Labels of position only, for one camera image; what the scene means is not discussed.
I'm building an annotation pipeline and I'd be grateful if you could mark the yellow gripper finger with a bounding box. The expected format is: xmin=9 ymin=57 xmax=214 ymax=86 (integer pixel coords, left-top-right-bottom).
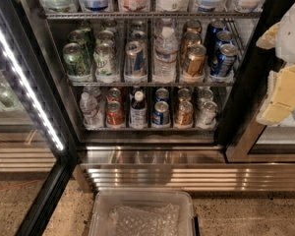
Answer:
xmin=256 ymin=23 xmax=279 ymax=49
xmin=256 ymin=64 xmax=295 ymax=126

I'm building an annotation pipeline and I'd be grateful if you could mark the clear front water bottle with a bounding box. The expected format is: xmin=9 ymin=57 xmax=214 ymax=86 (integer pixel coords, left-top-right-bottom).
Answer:
xmin=153 ymin=27 xmax=178 ymax=83

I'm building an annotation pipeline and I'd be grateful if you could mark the clear water bottle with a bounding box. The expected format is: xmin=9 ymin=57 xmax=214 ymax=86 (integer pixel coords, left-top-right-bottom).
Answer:
xmin=154 ymin=18 xmax=176 ymax=37
xmin=153 ymin=27 xmax=178 ymax=83

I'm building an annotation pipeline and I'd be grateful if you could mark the clear rear water bottle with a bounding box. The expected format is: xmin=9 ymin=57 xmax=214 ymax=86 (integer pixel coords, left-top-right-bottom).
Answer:
xmin=154 ymin=18 xmax=176 ymax=37

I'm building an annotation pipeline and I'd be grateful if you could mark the dark bottom juice bottle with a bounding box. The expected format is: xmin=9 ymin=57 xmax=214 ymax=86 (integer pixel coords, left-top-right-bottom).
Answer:
xmin=130 ymin=90 xmax=148 ymax=129

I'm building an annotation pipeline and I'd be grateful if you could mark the rear bottom water bottle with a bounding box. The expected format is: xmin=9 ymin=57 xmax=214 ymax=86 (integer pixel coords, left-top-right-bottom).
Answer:
xmin=83 ymin=86 xmax=102 ymax=102

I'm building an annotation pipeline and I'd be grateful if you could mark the small bottom water bottle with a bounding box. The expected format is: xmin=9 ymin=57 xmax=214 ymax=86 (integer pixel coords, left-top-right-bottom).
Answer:
xmin=80 ymin=92 xmax=103 ymax=129

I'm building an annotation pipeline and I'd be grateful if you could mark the gold middle can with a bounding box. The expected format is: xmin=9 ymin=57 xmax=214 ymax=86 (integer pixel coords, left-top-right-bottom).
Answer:
xmin=180 ymin=31 xmax=202 ymax=61

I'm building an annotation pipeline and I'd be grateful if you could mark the silver front bottom can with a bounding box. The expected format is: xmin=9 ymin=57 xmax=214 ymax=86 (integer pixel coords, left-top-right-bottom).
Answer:
xmin=197 ymin=100 xmax=217 ymax=129

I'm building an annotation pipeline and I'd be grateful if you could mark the gold front bottom can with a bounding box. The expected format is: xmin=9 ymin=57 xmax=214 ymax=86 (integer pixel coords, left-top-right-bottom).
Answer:
xmin=174 ymin=101 xmax=194 ymax=126

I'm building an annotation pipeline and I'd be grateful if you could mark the blue rear bottom can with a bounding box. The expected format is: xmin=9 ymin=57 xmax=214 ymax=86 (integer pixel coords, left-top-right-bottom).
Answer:
xmin=154 ymin=88 xmax=169 ymax=102

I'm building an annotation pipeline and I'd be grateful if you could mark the blue front bottom can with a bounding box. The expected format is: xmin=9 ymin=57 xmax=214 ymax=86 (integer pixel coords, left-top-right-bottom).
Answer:
xmin=152 ymin=101 xmax=169 ymax=126

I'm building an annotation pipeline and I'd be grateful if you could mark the silver blue rear can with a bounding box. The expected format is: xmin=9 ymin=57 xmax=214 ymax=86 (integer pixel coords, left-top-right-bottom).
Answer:
xmin=130 ymin=21 xmax=147 ymax=32

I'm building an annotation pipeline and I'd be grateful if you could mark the silver blue can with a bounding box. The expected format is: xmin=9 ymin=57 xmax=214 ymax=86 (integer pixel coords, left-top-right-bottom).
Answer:
xmin=130 ymin=30 xmax=147 ymax=46
xmin=124 ymin=41 xmax=147 ymax=83
xmin=130 ymin=21 xmax=147 ymax=32

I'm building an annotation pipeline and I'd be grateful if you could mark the silver blue middle can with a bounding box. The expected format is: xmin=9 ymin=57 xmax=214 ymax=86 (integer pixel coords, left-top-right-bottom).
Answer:
xmin=130 ymin=30 xmax=147 ymax=46

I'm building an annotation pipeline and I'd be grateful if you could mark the silver blue front can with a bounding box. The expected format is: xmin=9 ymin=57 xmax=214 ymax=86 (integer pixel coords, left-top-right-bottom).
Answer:
xmin=124 ymin=41 xmax=147 ymax=83

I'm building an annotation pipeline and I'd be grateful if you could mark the white green rear can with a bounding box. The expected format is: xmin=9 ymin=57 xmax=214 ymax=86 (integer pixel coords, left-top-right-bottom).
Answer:
xmin=102 ymin=19 xmax=119 ymax=33

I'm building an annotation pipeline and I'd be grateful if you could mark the white green can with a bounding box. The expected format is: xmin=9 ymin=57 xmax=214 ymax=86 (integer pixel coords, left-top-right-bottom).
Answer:
xmin=96 ymin=30 xmax=115 ymax=48
xmin=93 ymin=43 xmax=119 ymax=83
xmin=102 ymin=19 xmax=119 ymax=33

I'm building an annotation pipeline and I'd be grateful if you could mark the white green middle can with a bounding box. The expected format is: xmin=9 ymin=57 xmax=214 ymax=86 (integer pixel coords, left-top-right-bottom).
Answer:
xmin=96 ymin=30 xmax=115 ymax=48

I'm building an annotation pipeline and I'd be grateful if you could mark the orange rear bottom can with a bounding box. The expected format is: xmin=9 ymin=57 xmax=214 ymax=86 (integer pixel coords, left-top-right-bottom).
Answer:
xmin=106 ymin=88 xmax=122 ymax=102

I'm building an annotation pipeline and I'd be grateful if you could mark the orange can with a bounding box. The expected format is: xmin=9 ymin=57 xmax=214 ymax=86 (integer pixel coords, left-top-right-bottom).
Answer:
xmin=106 ymin=88 xmax=122 ymax=102
xmin=105 ymin=101 xmax=125 ymax=126

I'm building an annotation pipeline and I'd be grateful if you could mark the white green front can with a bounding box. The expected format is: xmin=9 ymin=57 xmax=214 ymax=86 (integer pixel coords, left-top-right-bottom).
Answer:
xmin=93 ymin=43 xmax=119 ymax=83

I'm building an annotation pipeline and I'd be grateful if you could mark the orange front bottom can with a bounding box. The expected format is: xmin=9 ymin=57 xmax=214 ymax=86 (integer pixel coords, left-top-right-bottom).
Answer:
xmin=105 ymin=101 xmax=125 ymax=126

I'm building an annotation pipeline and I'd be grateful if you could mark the bubble wrap sheet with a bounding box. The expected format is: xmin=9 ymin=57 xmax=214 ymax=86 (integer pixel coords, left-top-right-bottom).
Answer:
xmin=107 ymin=204 xmax=180 ymax=236

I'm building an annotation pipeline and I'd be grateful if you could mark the green rear soda can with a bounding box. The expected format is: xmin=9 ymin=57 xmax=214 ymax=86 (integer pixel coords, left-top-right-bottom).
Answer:
xmin=76 ymin=20 xmax=93 ymax=43

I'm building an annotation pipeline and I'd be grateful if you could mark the green soda can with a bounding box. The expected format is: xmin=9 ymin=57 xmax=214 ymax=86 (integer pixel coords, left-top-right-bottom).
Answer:
xmin=68 ymin=29 xmax=91 ymax=61
xmin=63 ymin=42 xmax=90 ymax=82
xmin=76 ymin=20 xmax=93 ymax=43

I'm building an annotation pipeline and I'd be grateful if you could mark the green middle soda can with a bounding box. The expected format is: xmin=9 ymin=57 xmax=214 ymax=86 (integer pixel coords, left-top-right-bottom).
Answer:
xmin=68 ymin=29 xmax=91 ymax=61

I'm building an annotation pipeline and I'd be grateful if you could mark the green front soda can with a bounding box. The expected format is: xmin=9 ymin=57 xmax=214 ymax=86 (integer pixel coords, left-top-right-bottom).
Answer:
xmin=63 ymin=42 xmax=90 ymax=82

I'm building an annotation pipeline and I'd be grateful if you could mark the clear plastic storage bin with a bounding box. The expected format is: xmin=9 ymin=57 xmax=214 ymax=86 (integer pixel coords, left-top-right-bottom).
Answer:
xmin=88 ymin=191 xmax=200 ymax=236

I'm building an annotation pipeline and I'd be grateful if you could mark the right fridge door frame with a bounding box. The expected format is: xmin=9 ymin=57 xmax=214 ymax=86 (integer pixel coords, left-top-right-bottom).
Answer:
xmin=215 ymin=0 xmax=295 ymax=162

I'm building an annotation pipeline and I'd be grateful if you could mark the middle wire shelf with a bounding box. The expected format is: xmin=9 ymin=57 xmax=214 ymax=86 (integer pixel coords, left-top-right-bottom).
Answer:
xmin=63 ymin=79 xmax=234 ymax=88

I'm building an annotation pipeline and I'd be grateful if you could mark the wire shelf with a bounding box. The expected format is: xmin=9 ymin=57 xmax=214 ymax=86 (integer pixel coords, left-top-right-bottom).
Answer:
xmin=40 ymin=11 xmax=262 ymax=20
xmin=63 ymin=79 xmax=234 ymax=88

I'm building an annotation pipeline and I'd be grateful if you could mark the top wire shelf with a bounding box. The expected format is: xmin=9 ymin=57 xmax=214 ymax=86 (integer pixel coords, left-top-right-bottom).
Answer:
xmin=40 ymin=11 xmax=262 ymax=20

